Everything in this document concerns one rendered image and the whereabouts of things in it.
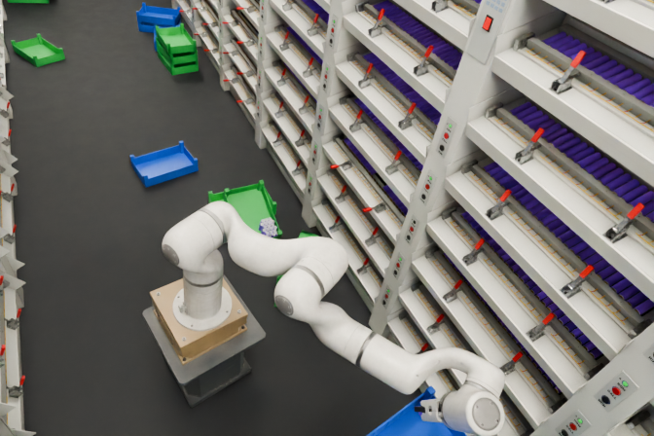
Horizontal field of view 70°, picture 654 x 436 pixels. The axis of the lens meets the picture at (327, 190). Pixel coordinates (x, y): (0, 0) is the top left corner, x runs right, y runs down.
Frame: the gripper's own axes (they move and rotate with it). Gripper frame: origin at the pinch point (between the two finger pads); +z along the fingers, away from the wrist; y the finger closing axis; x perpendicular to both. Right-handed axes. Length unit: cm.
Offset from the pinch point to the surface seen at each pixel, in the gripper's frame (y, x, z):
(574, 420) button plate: 30.9, -3.5, -14.5
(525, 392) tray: 29.1, 2.6, 2.4
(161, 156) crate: -101, 129, 119
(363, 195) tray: -5, 75, 37
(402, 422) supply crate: -6.2, -3.8, 6.1
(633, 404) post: 32.8, 0.7, -32.7
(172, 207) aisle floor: -89, 92, 104
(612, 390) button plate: 30.7, 3.4, -30.2
